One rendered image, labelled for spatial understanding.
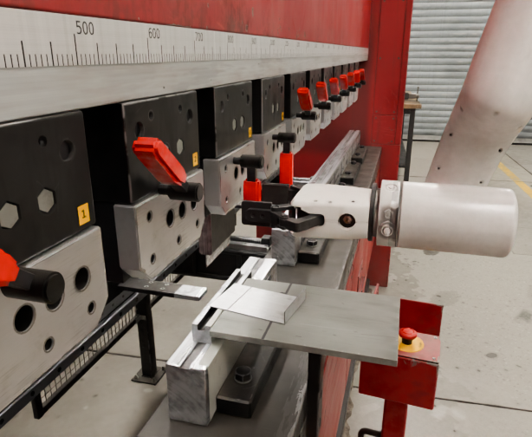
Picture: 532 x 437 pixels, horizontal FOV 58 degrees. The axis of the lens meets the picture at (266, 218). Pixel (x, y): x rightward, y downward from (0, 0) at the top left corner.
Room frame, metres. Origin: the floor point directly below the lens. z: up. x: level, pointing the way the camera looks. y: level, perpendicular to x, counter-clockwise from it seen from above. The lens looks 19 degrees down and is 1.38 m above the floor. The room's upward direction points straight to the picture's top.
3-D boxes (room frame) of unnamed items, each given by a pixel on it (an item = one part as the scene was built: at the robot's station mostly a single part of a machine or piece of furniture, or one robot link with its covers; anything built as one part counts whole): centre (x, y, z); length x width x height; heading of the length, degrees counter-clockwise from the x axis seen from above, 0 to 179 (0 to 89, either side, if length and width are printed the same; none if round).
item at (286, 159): (0.83, -0.03, 1.20); 0.04 x 0.02 x 0.10; 74
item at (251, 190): (0.64, 0.02, 1.20); 0.04 x 0.02 x 0.10; 74
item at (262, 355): (0.72, 0.01, 0.89); 0.30 x 0.05 x 0.03; 164
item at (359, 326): (0.66, -0.07, 1.00); 0.26 x 0.18 x 0.01; 74
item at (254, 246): (1.38, 0.28, 0.81); 0.64 x 0.08 x 0.14; 74
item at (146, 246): (0.48, 0.13, 1.26); 0.15 x 0.09 x 0.17; 164
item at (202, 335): (0.72, 0.07, 0.98); 0.20 x 0.03 x 0.03; 164
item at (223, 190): (0.67, 0.08, 1.26); 0.15 x 0.09 x 0.17; 164
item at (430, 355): (0.96, -0.31, 0.75); 0.20 x 0.16 x 0.18; 160
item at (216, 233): (0.70, 0.07, 1.13); 0.10 x 0.02 x 0.10; 164
